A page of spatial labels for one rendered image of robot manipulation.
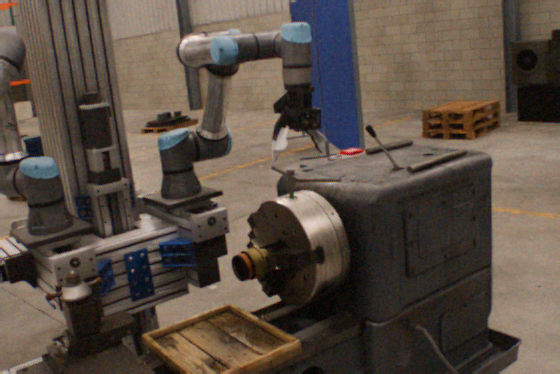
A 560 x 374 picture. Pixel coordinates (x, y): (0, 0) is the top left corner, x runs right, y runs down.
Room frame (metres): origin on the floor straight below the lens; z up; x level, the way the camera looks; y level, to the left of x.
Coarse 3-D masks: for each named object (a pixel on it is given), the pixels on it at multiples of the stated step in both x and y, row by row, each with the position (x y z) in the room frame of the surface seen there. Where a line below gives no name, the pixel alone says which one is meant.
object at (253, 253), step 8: (248, 248) 1.59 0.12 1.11; (256, 248) 1.56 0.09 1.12; (240, 256) 1.53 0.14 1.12; (248, 256) 1.54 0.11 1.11; (256, 256) 1.54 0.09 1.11; (264, 256) 1.54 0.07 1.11; (232, 264) 1.56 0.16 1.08; (240, 264) 1.57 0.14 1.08; (248, 264) 1.52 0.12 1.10; (256, 264) 1.52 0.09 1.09; (264, 264) 1.54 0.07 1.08; (240, 272) 1.56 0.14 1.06; (248, 272) 1.51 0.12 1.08; (256, 272) 1.52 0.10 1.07; (264, 272) 1.54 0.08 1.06
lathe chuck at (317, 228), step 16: (272, 208) 1.64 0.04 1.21; (288, 208) 1.57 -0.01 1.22; (304, 208) 1.58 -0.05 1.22; (320, 208) 1.59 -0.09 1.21; (272, 224) 1.64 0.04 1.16; (288, 224) 1.58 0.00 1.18; (304, 224) 1.53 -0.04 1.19; (320, 224) 1.55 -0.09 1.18; (288, 240) 1.59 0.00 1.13; (304, 240) 1.52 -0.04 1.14; (320, 240) 1.52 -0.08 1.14; (336, 240) 1.54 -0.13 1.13; (336, 256) 1.53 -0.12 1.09; (288, 272) 1.60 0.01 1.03; (304, 272) 1.54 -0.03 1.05; (320, 272) 1.50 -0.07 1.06; (336, 272) 1.54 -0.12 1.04; (288, 288) 1.61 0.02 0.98; (304, 288) 1.54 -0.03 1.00; (320, 288) 1.52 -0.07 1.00; (304, 304) 1.55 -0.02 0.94
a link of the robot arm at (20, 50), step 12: (0, 36) 1.84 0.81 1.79; (12, 36) 1.85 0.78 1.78; (0, 48) 1.80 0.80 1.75; (12, 48) 1.81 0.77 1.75; (24, 48) 1.86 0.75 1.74; (0, 60) 1.78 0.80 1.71; (12, 60) 1.79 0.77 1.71; (0, 72) 1.77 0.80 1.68; (12, 72) 1.80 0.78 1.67; (0, 84) 1.76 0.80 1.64; (0, 96) 1.75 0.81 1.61
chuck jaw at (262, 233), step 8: (256, 216) 1.66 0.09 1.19; (264, 216) 1.67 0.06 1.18; (256, 224) 1.64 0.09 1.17; (264, 224) 1.65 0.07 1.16; (256, 232) 1.62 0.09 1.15; (264, 232) 1.63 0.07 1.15; (272, 232) 1.64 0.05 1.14; (256, 240) 1.60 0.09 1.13; (264, 240) 1.61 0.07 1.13; (272, 240) 1.62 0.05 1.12; (280, 240) 1.64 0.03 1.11; (264, 248) 1.61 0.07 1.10
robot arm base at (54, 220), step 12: (36, 204) 1.80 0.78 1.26; (48, 204) 1.81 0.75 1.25; (60, 204) 1.84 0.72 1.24; (36, 216) 1.80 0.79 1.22; (48, 216) 1.80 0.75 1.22; (60, 216) 1.82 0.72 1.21; (72, 216) 1.89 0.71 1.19; (36, 228) 1.79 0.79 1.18; (48, 228) 1.79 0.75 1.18; (60, 228) 1.81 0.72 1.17
